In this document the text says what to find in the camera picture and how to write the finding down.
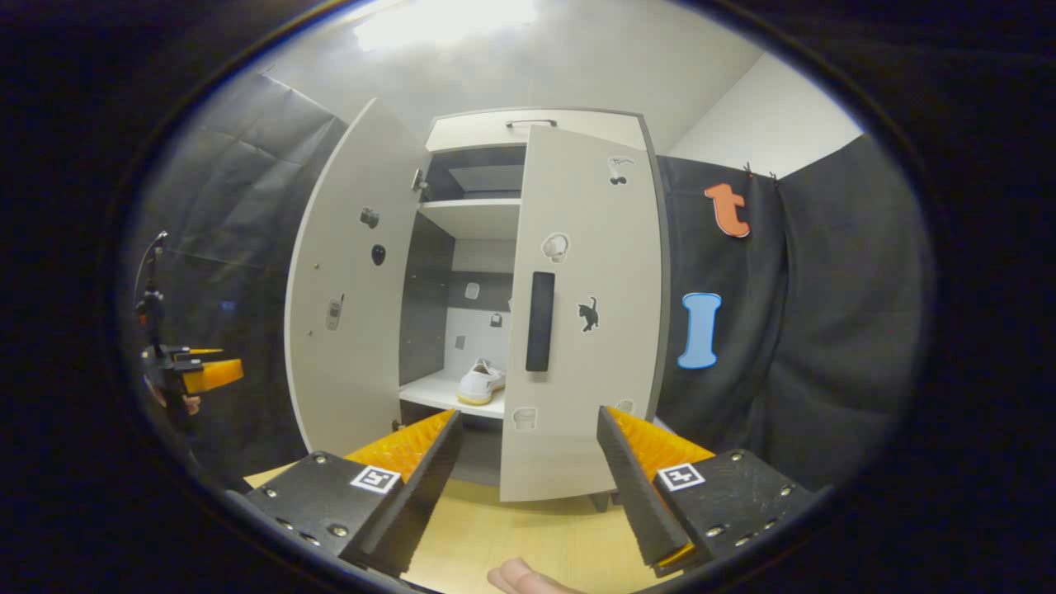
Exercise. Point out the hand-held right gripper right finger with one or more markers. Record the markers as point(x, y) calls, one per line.
point(631, 487)

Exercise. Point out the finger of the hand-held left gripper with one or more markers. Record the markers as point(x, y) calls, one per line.
point(202, 352)
point(213, 375)

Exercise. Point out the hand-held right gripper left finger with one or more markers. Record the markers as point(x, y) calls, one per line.
point(425, 487)

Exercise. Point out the white canvas shoe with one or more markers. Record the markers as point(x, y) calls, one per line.
point(481, 381)

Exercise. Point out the white door with phone sticker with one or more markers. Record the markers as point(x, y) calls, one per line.
point(346, 371)

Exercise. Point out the white door with cat sticker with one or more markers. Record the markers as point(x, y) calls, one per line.
point(610, 247)

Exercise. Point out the white and grey shoe cabinet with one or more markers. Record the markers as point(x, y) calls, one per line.
point(474, 219)

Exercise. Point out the white cabinet drawer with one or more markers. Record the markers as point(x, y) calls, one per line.
point(470, 132)

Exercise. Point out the black backdrop cloth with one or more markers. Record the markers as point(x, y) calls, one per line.
point(825, 330)

